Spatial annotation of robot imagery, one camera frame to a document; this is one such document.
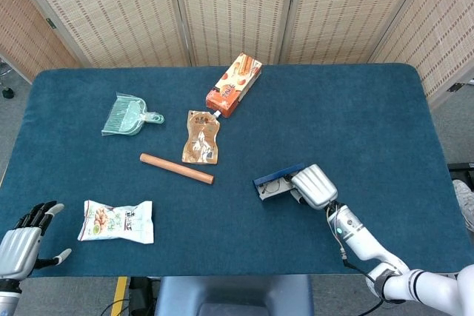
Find yellow floor tape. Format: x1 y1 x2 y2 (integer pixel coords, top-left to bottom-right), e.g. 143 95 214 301
110 276 129 316

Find brown spout pouch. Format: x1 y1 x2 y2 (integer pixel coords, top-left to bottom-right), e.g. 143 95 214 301
181 108 222 165

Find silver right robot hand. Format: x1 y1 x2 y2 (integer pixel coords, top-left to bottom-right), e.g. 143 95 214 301
290 164 338 210

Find teal table cloth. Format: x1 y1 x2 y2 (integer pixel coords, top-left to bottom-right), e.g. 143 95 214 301
0 63 474 279

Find orange biscuit box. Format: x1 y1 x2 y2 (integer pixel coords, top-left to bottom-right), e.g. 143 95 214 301
205 52 263 118

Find white sneaker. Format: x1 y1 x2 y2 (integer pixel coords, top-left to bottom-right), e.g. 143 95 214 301
452 178 474 234

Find white snack bag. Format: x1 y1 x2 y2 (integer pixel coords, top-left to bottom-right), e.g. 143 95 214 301
76 200 155 245

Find black metal stand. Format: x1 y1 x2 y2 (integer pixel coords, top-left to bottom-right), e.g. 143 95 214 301
446 161 474 187

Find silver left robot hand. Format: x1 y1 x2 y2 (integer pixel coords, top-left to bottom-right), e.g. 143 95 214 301
0 201 73 280

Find wooden rolling pin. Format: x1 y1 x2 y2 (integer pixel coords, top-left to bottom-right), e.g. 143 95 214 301
139 152 216 186

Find green dustpan in plastic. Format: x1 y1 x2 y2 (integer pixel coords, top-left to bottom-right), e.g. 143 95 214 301
101 92 166 137

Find black chair caster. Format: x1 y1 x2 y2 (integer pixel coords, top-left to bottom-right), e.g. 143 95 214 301
0 63 16 100

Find black eyeglasses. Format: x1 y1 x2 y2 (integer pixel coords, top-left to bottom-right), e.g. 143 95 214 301
258 175 296 195

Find black floor cable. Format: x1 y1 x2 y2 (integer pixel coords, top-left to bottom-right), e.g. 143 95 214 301
99 297 130 316

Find woven bamboo folding screen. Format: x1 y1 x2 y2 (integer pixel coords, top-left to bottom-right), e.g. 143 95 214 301
0 0 474 110

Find blue-grey robot torso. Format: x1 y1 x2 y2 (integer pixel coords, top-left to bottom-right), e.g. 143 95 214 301
153 275 315 316

